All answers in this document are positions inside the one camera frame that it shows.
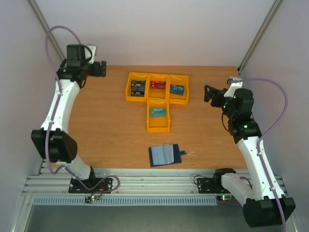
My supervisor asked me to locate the orange bin back right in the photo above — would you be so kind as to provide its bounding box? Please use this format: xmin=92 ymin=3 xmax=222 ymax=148
xmin=168 ymin=74 xmax=190 ymax=105

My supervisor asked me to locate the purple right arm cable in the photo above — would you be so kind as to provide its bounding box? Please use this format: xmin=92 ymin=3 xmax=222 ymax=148
xmin=226 ymin=77 xmax=289 ymax=232

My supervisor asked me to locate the teal credit card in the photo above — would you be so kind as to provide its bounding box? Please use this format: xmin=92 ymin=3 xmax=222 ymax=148
xmin=150 ymin=108 xmax=167 ymax=118

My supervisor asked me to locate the black VIP credit card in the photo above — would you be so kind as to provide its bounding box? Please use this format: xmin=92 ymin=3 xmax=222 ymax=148
xmin=130 ymin=90 xmax=145 ymax=97

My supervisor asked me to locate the black credit card in bin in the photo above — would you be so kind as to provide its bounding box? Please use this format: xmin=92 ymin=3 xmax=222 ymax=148
xmin=131 ymin=80 xmax=146 ymax=89

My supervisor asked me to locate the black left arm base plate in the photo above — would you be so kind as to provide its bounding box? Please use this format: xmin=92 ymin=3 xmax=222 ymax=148
xmin=68 ymin=178 xmax=112 ymax=194

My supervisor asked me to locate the orange bin back middle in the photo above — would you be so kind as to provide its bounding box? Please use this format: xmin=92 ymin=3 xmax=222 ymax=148
xmin=146 ymin=73 xmax=168 ymax=99

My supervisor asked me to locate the orange bin front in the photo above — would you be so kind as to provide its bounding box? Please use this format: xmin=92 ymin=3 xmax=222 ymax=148
xmin=146 ymin=99 xmax=170 ymax=133

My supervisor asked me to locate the grey slotted cable duct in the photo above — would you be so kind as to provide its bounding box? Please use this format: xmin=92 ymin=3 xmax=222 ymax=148
xmin=33 ymin=196 xmax=217 ymax=207

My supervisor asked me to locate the red credit card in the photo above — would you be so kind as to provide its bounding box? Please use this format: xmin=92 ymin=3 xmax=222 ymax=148
xmin=150 ymin=81 xmax=166 ymax=90

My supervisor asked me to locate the controller board with leds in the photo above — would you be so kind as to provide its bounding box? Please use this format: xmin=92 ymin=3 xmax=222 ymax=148
xmin=84 ymin=196 xmax=100 ymax=203
xmin=217 ymin=195 xmax=233 ymax=202

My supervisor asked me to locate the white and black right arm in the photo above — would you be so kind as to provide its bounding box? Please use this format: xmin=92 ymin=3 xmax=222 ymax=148
xmin=204 ymin=83 xmax=295 ymax=230

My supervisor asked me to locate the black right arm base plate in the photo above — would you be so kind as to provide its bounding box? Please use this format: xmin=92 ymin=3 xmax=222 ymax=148
xmin=197 ymin=178 xmax=230 ymax=194

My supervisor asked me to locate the right controller board with LEDs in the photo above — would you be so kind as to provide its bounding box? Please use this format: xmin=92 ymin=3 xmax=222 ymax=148
xmin=217 ymin=195 xmax=233 ymax=202

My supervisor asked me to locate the aluminium rail frame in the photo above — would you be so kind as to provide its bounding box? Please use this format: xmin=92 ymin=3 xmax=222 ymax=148
xmin=22 ymin=167 xmax=215 ymax=196

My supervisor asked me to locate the orange bin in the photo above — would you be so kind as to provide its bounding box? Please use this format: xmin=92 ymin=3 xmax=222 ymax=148
xmin=146 ymin=73 xmax=168 ymax=99
xmin=168 ymin=74 xmax=190 ymax=105
xmin=125 ymin=72 xmax=149 ymax=102
xmin=146 ymin=99 xmax=170 ymax=133

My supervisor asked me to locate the blue card holder wallet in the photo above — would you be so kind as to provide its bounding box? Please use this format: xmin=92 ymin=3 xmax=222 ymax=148
xmin=148 ymin=144 xmax=186 ymax=167

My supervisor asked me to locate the blue credit card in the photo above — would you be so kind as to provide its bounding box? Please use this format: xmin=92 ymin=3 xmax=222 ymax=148
xmin=169 ymin=85 xmax=184 ymax=96

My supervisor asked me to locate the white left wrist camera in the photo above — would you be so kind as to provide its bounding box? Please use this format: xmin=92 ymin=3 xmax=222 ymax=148
xmin=86 ymin=44 xmax=97 ymax=64

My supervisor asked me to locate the orange bin back left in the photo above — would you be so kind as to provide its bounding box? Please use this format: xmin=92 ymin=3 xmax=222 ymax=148
xmin=125 ymin=72 xmax=149 ymax=102

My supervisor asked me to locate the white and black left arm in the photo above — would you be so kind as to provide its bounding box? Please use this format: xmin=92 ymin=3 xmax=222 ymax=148
xmin=31 ymin=44 xmax=106 ymax=192

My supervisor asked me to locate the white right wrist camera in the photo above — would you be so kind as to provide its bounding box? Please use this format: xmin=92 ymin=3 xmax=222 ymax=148
xmin=224 ymin=76 xmax=243 ymax=98

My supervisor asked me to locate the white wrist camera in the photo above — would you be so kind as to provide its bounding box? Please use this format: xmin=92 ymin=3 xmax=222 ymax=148
xmin=86 ymin=44 xmax=97 ymax=64
xmin=224 ymin=76 xmax=243 ymax=98

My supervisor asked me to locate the left controller board with LEDs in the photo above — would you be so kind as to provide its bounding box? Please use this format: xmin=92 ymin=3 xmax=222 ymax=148
xmin=84 ymin=196 xmax=100 ymax=203

